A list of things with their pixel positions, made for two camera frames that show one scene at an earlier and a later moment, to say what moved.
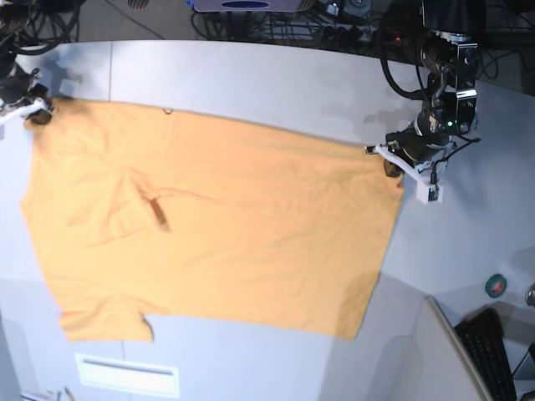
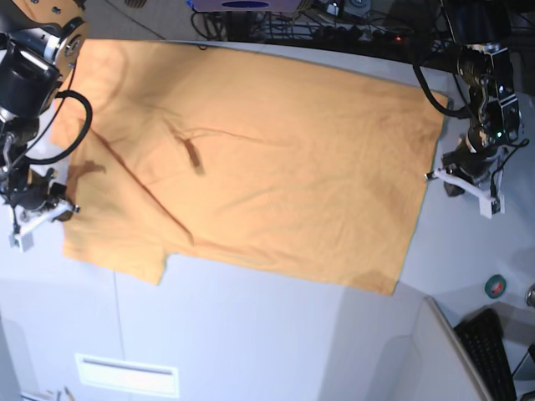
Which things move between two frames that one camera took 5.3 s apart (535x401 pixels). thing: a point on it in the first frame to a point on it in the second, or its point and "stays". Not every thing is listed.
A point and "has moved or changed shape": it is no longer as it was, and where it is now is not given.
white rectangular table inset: x=129 y=375 stays
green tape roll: x=496 y=286 stays
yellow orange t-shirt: x=141 y=214 has moved or changed shape
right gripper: x=415 y=141 to x=471 y=160
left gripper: x=18 y=90 to x=27 y=189
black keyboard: x=482 y=334 stays
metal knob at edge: x=530 y=296 stays
